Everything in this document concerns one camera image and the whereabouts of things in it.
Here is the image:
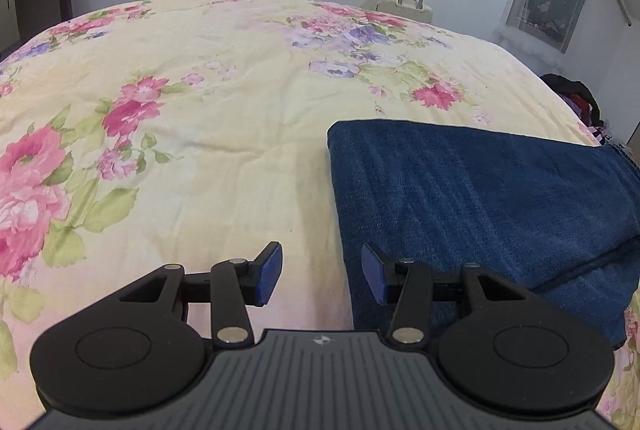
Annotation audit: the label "blue denim jeans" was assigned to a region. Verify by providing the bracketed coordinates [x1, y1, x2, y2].
[328, 119, 639, 346]

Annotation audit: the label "floral yellow bed quilt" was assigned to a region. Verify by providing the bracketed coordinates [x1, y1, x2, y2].
[0, 0, 640, 430]

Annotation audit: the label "pile of clothes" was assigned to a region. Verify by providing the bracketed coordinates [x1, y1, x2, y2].
[540, 74, 610, 144]

